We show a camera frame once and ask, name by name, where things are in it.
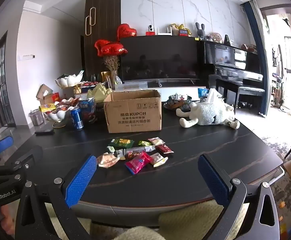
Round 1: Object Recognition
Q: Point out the white tissue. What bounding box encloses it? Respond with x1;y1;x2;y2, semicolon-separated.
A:
206;88;222;103

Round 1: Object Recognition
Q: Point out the dark red snack packet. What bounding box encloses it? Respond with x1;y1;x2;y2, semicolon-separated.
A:
155;144;174;155

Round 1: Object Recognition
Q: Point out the pink snack packet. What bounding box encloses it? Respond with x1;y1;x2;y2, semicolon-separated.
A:
125;151;153;175

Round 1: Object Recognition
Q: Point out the blue snack carton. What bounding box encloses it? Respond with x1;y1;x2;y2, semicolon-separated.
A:
78;97;97;117

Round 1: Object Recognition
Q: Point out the gold gift bag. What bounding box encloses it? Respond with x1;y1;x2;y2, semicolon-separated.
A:
101;71;116;83

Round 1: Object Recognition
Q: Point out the person's left hand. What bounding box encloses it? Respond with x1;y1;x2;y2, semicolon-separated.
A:
0;201;19;222

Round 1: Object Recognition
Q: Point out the dark green snack packet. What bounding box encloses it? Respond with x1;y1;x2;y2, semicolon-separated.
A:
108;138;135;149

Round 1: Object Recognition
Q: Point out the black remote control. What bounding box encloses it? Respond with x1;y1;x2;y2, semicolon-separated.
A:
34;128;55;136

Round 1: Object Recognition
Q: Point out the long white snack bar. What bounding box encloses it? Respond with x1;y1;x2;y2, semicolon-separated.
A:
124;146;156;159

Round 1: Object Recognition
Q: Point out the stack of books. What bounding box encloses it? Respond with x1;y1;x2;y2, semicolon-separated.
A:
241;43;258;53

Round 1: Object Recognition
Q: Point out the dark red snack bag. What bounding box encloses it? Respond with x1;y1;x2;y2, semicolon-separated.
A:
82;111;98;123

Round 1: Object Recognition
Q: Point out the red heart balloon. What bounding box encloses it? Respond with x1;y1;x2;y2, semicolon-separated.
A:
94;39;111;57
117;23;138;41
107;42;128;56

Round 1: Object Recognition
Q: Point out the open cardboard box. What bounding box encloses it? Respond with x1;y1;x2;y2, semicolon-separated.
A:
36;83;61;106

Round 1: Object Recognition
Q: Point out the yellow toy figure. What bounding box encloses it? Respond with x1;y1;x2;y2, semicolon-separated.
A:
170;23;186;36

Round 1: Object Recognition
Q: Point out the dried flower bouquet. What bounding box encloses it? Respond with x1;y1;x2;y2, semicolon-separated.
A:
103;54;121;87

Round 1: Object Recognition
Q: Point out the cream snack packet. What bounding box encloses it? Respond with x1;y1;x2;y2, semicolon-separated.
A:
149;152;169;168

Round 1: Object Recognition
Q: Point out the white loop wall light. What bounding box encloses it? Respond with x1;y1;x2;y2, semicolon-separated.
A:
85;7;97;37

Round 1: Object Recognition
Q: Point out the cream fleece cloth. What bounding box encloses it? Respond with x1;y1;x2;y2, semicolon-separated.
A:
109;225;167;240

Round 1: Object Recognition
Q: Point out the black television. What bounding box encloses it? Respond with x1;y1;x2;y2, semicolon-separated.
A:
119;35;202;83

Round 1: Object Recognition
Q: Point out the white red-striped snack packet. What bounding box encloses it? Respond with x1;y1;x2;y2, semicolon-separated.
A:
148;137;165;146

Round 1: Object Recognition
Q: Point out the white router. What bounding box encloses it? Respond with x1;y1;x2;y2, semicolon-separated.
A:
155;27;173;36

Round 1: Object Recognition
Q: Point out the gold mountain-shaped ornament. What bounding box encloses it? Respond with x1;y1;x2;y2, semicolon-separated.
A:
86;82;113;103

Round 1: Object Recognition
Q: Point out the black framed glass door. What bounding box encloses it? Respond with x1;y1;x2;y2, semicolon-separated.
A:
0;32;17;131

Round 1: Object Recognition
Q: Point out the clear plastic waste bin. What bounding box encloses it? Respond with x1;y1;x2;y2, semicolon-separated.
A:
30;109;45;127

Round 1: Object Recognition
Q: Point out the grey bunny doll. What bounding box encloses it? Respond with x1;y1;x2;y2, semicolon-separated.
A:
195;22;206;40

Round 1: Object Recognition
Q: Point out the cluttered shelf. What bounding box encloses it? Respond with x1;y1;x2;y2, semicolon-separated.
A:
270;44;286;108

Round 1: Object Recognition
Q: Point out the black upright piano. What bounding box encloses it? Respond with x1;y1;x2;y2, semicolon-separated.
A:
200;39;266;108

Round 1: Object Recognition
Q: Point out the yellow knit cloth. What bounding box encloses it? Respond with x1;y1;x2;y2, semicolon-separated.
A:
37;200;251;240

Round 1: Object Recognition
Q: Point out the orange white snack wrapper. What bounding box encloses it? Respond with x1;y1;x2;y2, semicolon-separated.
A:
96;153;121;168

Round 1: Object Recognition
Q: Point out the black piano bench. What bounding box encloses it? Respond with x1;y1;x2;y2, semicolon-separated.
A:
235;86;266;109

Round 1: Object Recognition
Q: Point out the white lotus-shaped bowl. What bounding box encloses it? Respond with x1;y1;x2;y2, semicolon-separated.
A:
55;73;85;89

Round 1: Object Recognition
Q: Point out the dark patterned bowl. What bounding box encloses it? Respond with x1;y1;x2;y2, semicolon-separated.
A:
162;94;193;111

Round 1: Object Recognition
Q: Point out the beige stuffed doll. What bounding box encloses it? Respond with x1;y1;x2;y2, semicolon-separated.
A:
209;32;223;43

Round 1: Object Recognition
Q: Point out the white plush sheep tissue holder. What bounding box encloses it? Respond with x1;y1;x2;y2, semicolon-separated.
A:
176;97;240;130

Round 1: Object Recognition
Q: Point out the blue soda can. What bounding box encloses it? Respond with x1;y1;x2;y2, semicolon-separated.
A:
70;107;84;131

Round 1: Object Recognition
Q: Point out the yellow snack packet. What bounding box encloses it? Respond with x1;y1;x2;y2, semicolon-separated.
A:
39;104;57;113

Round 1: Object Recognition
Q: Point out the brown cardboard box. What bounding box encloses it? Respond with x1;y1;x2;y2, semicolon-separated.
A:
103;89;162;134

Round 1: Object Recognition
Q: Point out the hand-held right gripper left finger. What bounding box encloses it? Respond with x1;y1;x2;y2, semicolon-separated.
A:
15;154;97;240

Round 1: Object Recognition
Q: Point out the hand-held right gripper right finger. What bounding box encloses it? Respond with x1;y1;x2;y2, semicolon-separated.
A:
197;154;283;240

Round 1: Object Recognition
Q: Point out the clear plastic box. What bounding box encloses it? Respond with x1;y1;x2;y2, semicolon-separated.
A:
115;82;149;92

